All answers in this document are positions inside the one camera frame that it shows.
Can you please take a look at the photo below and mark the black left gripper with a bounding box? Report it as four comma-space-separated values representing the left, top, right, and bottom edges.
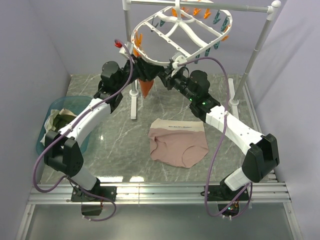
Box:
116, 54, 164, 91

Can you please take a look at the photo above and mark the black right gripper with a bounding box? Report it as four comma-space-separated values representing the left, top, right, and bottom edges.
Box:
157, 67, 196, 103

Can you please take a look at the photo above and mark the orange underwear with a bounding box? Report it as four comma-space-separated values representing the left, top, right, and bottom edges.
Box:
139, 79, 154, 99

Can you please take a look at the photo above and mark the white oval clip hanger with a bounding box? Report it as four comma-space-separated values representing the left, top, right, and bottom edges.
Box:
133, 5, 226, 65

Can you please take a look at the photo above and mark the pink underwear white waistband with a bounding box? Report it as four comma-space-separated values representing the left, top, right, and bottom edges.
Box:
148, 118, 209, 169

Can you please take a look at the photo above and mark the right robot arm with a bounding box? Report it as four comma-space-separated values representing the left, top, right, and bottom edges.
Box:
158, 67, 280, 200

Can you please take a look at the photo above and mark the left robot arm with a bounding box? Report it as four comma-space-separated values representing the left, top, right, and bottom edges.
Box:
44, 56, 164, 201

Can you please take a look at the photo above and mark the white rack foot left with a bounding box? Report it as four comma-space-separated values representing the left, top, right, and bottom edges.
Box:
129, 80, 139, 120

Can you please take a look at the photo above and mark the white rack foot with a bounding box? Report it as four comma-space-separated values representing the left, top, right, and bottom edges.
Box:
129, 80, 139, 120
228, 78, 239, 119

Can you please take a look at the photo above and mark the white rack foot right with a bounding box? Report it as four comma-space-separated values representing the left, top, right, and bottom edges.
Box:
228, 78, 239, 119

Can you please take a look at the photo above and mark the teal plastic basket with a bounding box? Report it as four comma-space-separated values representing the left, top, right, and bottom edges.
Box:
36, 96, 92, 155

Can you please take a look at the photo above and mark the pile of clothes in basket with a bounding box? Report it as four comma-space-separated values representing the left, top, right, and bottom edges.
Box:
40, 108, 77, 146

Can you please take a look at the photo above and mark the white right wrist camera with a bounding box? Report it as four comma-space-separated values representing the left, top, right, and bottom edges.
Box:
169, 52, 188, 70

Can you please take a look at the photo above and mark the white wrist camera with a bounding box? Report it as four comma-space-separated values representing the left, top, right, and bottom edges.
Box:
114, 39, 134, 60
169, 52, 188, 70

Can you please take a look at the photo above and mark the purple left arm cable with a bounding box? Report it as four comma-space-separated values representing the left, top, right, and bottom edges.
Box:
32, 38, 137, 222

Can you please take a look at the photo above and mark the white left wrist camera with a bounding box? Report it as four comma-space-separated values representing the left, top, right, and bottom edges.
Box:
114, 39, 134, 60

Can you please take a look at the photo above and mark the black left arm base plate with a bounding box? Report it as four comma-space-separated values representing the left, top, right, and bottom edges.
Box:
71, 186, 117, 202

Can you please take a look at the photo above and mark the silver clothes rack frame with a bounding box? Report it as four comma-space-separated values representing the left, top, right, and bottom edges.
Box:
122, 0, 282, 100

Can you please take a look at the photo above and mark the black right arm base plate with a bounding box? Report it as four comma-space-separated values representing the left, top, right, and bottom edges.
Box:
207, 185, 249, 202

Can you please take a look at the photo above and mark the aluminium rail front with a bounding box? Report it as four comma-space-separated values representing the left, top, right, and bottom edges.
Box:
27, 182, 291, 205

